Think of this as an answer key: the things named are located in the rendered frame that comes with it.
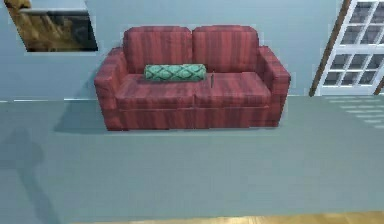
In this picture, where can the green patterned bolster cushion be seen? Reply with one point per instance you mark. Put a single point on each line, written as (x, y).
(175, 72)

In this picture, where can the red striped sofa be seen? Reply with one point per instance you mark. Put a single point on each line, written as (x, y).
(230, 90)

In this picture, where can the framed brown picture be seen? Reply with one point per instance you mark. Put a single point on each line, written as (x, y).
(50, 30)

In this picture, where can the white paned window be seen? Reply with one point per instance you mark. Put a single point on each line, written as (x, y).
(356, 50)

